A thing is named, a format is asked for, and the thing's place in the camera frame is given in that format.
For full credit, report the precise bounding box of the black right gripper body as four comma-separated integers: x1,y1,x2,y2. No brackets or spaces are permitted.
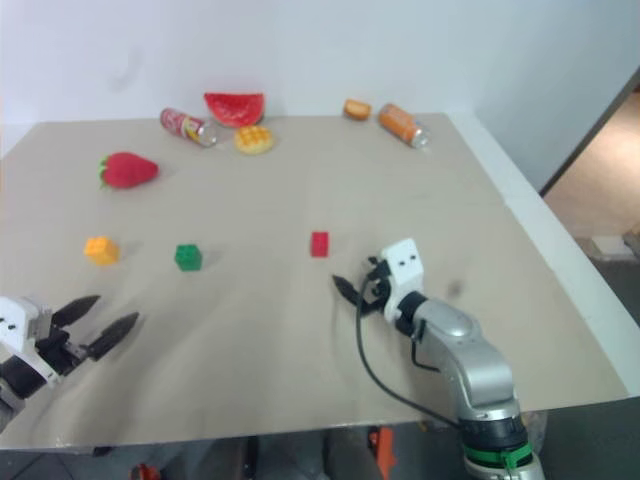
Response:
356,263,394,319

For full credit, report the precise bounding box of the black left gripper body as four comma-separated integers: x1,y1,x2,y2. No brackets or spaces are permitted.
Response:
30,308,93,379

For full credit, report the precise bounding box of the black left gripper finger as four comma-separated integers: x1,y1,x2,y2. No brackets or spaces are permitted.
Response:
87,312,141,362
51,294,102,330

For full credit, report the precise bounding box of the red toy block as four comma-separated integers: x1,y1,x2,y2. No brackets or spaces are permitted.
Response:
309,230,332,259

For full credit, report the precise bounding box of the yellow toy block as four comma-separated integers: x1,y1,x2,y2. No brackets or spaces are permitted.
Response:
83,235,122,268

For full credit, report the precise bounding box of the beige table cover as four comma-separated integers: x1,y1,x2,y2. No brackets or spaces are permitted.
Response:
0,112,630,449

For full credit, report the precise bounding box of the green toy block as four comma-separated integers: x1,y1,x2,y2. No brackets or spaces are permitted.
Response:
173,242,204,274

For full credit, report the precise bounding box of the orange drink can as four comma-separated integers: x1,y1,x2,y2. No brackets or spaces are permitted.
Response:
377,102,432,150

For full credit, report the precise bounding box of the red toy strawberry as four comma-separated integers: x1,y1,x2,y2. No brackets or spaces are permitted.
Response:
96,151,161,192

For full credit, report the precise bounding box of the orange toy bread piece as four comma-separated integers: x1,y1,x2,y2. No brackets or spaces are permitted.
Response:
342,98,373,123

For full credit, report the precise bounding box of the yellow toy waffle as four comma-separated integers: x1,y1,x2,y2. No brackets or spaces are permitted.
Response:
233,124,277,157

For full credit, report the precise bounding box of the white table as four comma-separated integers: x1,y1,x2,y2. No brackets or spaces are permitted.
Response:
0,110,640,451

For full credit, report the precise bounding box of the toy watermelon slice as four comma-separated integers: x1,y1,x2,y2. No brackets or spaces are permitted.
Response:
202,90,267,130

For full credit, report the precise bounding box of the red drink can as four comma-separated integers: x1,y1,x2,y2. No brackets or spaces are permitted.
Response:
159,106,220,150

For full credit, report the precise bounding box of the white box on floor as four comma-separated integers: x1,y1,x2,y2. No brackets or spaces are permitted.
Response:
591,231,640,260

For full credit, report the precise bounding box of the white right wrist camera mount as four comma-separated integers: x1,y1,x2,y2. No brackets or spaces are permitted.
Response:
380,237,427,322

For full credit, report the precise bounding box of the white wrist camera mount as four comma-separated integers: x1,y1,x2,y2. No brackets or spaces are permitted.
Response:
380,237,427,322
0,295,64,387

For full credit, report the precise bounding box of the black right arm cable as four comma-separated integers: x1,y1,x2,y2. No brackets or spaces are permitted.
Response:
354,277,467,434

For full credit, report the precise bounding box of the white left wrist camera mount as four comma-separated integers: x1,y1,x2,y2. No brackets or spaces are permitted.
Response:
0,295,64,387

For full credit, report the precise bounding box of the dark door frame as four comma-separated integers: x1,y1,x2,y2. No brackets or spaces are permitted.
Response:
536,63,640,197

